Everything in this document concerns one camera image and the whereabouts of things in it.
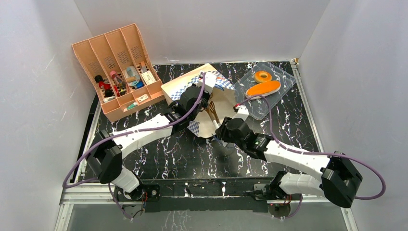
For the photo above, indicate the aluminium frame rail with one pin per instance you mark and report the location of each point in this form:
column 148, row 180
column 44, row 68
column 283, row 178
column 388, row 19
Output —
column 227, row 204

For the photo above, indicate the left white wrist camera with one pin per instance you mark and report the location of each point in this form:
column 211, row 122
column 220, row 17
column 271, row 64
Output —
column 208, row 81

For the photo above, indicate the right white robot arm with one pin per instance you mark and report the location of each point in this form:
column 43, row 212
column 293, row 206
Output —
column 333, row 177

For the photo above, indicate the peach desk organizer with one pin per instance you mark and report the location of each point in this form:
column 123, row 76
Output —
column 115, row 51

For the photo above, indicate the white label card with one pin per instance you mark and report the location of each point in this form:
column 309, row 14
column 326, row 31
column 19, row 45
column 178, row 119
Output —
column 148, row 77

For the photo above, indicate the small white box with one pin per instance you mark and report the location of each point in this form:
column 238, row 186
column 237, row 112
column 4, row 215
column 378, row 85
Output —
column 142, row 98

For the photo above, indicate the orange fake bread loaf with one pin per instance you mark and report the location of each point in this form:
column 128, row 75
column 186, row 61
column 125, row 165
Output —
column 263, row 89

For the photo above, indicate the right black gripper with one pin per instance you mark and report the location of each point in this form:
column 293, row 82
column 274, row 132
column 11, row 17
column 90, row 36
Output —
column 221, row 124

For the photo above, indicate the green white tube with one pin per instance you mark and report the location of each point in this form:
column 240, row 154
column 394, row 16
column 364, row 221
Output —
column 131, row 106

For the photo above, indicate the light blue tape dispenser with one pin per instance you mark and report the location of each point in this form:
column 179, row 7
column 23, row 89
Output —
column 132, row 76

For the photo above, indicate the clear plastic tray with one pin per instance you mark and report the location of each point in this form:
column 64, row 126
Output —
column 259, row 108

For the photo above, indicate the fake donut bread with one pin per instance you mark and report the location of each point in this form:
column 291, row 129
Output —
column 262, row 76

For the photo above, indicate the black red toy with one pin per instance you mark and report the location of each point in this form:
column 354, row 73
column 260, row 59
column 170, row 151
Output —
column 104, row 86

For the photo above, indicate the pink capped bottle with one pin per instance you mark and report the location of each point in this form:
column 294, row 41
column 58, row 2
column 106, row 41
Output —
column 119, row 82

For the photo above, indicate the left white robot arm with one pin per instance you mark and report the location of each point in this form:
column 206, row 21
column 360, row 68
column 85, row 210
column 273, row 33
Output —
column 105, row 159

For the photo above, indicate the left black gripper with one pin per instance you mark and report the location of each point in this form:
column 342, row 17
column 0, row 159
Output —
column 207, row 96

